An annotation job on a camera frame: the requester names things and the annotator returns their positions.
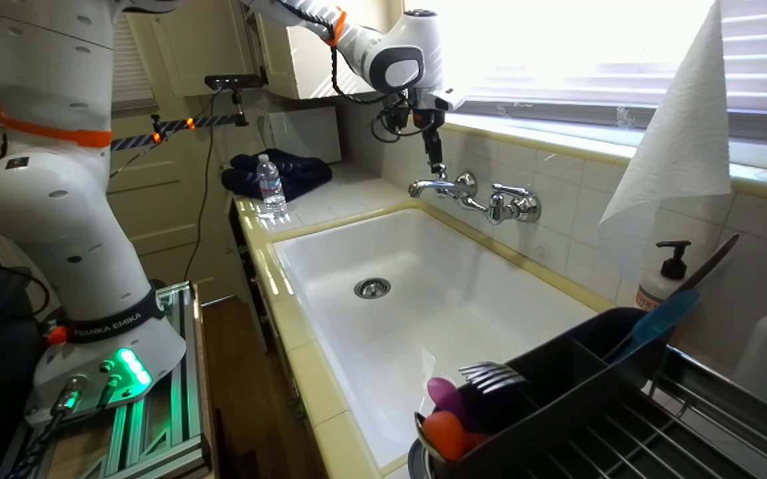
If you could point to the white window blind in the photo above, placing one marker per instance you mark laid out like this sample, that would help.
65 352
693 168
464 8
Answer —
579 53

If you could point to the clear plastic water bottle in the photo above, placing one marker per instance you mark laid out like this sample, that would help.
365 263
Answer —
269 190

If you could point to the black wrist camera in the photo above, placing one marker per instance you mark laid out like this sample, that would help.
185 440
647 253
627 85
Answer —
395 113

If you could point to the blue utensil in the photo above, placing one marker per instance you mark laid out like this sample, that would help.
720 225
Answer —
652 322

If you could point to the black utensil caddy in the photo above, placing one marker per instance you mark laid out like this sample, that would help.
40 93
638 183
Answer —
560 390

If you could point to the pump soap bottle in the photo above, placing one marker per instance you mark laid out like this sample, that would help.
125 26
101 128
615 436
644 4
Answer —
663 279

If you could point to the white paper towel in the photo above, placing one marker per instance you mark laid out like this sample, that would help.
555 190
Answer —
676 134

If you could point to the aluminium robot mounting stand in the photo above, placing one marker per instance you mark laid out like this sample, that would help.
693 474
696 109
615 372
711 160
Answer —
152 416

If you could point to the dark navy cloth bundle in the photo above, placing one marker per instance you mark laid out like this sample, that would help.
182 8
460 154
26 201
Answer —
281 172

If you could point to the silver fork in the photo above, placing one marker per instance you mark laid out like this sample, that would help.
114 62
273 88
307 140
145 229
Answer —
491 375

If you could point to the orange plastic utensil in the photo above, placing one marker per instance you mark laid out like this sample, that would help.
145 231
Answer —
442 434

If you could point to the white wall cabinet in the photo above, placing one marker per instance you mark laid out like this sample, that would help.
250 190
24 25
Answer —
303 53

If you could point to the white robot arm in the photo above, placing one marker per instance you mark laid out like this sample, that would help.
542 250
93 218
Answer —
54 202

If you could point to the metal sink drain strainer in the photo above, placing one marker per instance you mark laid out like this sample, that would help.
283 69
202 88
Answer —
371 289

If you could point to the chrome tap bridge body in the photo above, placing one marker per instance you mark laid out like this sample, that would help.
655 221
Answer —
480 205

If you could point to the black bar camera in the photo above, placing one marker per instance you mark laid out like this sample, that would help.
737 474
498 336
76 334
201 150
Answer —
234 80

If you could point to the chrome tap spout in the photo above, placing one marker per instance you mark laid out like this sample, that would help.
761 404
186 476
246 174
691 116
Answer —
426 183

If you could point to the white ceramic sink basin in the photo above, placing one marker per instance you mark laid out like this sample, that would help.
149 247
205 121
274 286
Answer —
436 329

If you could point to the purple plastic utensil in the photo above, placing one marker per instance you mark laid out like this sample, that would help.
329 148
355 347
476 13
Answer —
442 398

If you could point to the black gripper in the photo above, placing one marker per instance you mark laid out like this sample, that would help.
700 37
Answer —
426 118

